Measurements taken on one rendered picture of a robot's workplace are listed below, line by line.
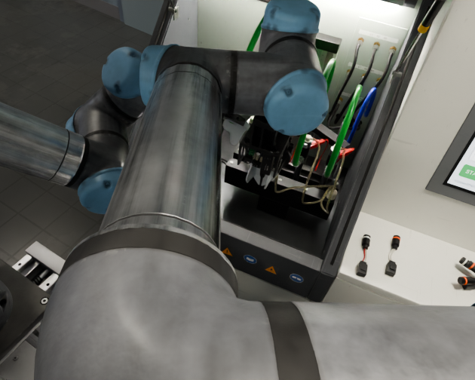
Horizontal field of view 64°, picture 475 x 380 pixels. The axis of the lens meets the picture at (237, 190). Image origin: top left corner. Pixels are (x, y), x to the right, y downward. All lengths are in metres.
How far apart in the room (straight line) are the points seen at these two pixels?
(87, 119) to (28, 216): 1.82
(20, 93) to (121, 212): 3.12
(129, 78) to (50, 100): 2.60
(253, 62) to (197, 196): 0.25
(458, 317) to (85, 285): 0.15
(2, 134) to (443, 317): 0.47
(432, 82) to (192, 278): 0.87
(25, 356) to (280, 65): 0.78
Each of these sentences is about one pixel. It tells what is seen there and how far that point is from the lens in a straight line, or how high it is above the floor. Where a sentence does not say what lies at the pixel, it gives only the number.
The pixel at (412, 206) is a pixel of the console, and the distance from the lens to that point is 1.13.
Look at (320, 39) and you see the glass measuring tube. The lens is 1.18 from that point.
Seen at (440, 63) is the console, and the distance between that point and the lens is 0.98.
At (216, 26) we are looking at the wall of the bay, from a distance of 1.33.
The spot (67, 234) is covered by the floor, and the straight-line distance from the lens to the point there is 2.29.
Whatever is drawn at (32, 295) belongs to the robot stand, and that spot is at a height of 1.04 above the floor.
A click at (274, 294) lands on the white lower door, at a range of 1.20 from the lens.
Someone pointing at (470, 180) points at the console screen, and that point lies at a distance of 1.09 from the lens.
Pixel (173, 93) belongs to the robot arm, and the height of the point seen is 1.60.
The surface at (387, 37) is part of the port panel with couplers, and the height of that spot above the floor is 1.33.
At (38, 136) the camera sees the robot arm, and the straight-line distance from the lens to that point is 0.54.
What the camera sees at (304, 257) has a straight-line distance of 1.03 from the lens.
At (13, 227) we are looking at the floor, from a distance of 2.42.
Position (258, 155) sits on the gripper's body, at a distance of 0.66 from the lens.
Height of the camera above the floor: 1.81
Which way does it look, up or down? 49 degrees down
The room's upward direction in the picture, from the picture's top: 8 degrees clockwise
